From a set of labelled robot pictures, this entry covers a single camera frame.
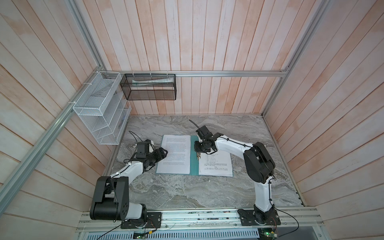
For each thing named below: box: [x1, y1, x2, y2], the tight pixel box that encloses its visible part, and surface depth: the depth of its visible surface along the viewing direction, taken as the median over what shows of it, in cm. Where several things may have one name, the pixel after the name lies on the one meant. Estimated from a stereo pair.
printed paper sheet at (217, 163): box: [198, 150, 233, 177], surface depth 94 cm
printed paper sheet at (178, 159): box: [156, 135, 191, 175], surface depth 100 cm
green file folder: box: [176, 135, 200, 176], surface depth 95 cm
